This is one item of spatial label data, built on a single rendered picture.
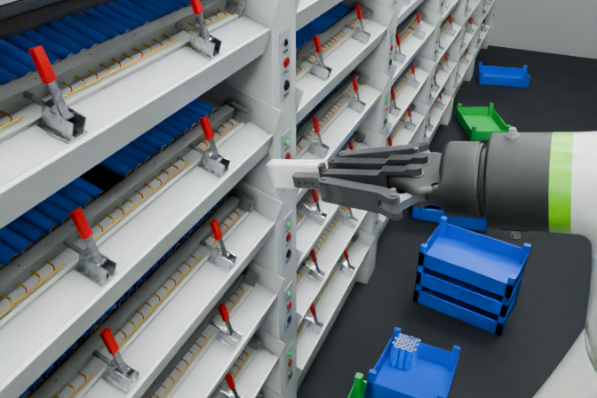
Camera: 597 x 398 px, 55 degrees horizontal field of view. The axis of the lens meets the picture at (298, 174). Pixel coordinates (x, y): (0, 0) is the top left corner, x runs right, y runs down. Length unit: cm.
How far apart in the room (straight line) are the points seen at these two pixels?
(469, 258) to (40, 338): 155
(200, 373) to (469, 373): 100
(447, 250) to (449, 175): 148
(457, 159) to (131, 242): 42
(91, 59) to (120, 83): 4
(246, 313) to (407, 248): 119
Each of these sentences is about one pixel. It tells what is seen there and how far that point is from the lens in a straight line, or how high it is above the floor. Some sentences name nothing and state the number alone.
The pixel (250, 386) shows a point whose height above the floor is 36.
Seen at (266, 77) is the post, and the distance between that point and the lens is 98.
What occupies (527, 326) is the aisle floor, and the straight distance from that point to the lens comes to 207.
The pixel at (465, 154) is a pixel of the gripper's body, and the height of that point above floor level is 113.
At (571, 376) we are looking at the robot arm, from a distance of 97.
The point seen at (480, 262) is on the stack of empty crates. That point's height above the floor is 16.
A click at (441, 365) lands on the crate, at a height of 1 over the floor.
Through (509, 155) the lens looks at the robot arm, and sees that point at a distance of 54.
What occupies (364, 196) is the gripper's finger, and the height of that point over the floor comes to 108.
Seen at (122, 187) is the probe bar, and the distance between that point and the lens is 80.
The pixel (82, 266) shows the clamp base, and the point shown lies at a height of 94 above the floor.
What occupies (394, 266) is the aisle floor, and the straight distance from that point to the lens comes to 217.
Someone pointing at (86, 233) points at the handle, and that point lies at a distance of 70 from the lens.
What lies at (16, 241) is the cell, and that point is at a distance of 74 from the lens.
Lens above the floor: 139
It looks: 31 degrees down
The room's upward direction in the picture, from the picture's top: straight up
